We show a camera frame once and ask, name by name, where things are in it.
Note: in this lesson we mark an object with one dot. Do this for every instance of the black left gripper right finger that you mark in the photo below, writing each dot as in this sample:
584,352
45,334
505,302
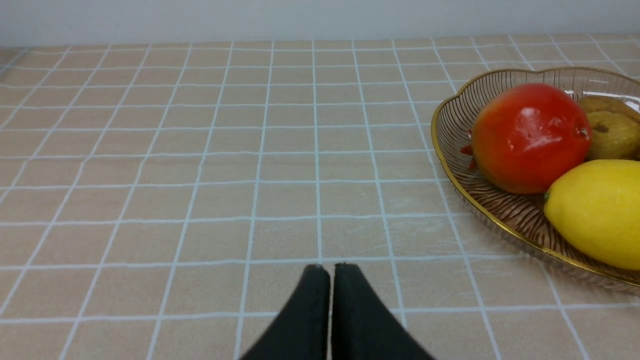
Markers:
362,327

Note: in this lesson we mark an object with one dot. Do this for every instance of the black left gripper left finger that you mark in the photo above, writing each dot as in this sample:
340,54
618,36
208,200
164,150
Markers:
299,331

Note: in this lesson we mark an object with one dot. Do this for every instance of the gold-rimmed glass fruit bowl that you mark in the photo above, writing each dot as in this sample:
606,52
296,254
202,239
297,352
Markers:
519,219

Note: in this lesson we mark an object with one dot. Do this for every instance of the red pomegranate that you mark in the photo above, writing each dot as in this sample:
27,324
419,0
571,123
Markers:
527,137

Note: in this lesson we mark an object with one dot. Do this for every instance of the yellow lemon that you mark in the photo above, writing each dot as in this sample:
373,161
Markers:
596,208

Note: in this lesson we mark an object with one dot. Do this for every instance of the brownish green pear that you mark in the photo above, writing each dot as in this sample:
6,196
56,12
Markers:
615,128

